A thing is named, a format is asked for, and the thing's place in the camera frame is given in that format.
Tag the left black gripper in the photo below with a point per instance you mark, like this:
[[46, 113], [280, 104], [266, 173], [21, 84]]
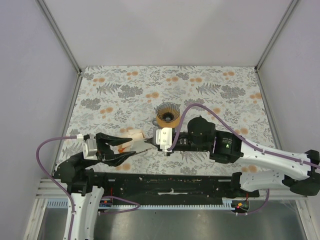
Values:
[[103, 148]]

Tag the orange black coffee filter box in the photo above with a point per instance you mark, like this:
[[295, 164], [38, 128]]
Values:
[[137, 144]]

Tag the clear ribbed glass dripper cone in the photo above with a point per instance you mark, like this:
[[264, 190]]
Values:
[[169, 114]]

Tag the clear glass coffee server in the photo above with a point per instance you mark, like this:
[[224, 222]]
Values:
[[157, 123]]

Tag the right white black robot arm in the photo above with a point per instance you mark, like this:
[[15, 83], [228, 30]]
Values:
[[296, 172]]

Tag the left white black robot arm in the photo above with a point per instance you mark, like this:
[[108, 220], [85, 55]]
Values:
[[85, 186]]

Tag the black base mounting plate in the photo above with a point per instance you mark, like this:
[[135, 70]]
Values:
[[151, 189]]

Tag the floral patterned table mat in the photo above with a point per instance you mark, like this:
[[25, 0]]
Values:
[[114, 99]]

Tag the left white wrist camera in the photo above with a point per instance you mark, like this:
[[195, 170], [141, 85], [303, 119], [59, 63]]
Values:
[[89, 146]]

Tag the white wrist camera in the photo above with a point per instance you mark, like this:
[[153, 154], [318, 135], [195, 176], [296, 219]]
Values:
[[163, 140], [89, 146]]

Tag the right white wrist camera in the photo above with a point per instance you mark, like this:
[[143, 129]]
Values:
[[163, 140]]

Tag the white slotted cable duct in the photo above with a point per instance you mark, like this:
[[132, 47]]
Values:
[[226, 205]]

